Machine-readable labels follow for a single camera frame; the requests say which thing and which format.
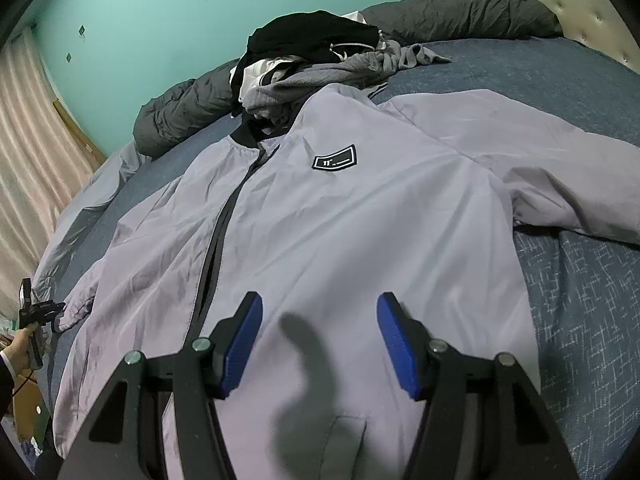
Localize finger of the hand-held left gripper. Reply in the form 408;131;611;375
48;301;67;334

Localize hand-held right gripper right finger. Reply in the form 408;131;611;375
376;291;581;480

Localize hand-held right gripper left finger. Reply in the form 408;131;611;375
57;291;264;480

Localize light grey zip jacket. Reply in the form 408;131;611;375
50;82;640;480

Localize person's left forearm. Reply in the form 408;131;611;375
0;350;18;413

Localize pile of clothes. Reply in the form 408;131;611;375
230;10;381;96

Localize person's left hand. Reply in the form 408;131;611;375
7;322;43;376

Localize cardboard box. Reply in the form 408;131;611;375
12;375;46;443

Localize pink curtain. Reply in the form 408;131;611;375
0;27;108;321

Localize blue speckled bedspread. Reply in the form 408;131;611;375
47;37;640;480

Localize grey sweatshirt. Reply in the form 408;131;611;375
240;40;453;126

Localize white garment with black trim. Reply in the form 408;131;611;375
237;57;301;103

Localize cream tufted headboard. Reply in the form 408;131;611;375
485;0;640;68

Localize wooden frame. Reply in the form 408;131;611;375
52;100;107;167

